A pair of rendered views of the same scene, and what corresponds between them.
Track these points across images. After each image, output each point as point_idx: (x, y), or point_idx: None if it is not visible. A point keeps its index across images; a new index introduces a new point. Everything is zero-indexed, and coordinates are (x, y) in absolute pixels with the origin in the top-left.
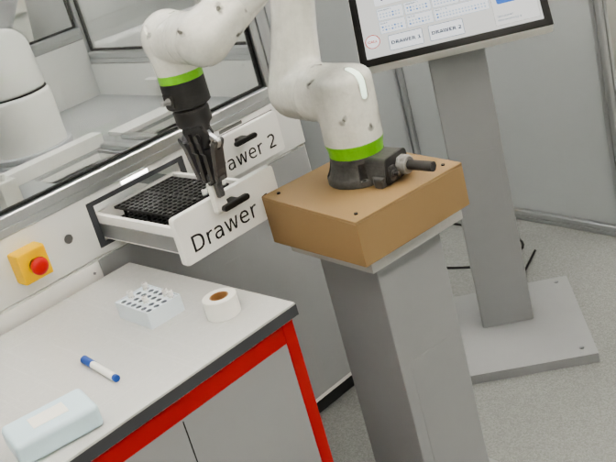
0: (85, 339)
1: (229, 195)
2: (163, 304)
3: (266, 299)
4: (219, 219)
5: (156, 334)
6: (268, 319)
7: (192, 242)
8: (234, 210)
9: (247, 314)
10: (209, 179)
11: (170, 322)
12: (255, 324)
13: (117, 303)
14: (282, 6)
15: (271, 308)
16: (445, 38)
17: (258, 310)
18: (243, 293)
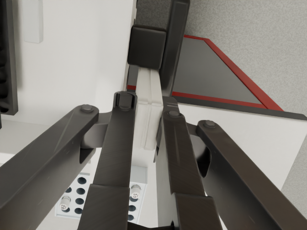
0: None
1: (130, 30)
2: (142, 206)
3: (262, 124)
4: (126, 75)
5: (151, 213)
6: (291, 164)
7: None
8: (133, 23)
9: (253, 160)
10: (155, 159)
11: (148, 192)
12: (279, 176)
13: (63, 216)
14: None
15: (283, 142)
16: None
17: (264, 149)
18: (213, 118)
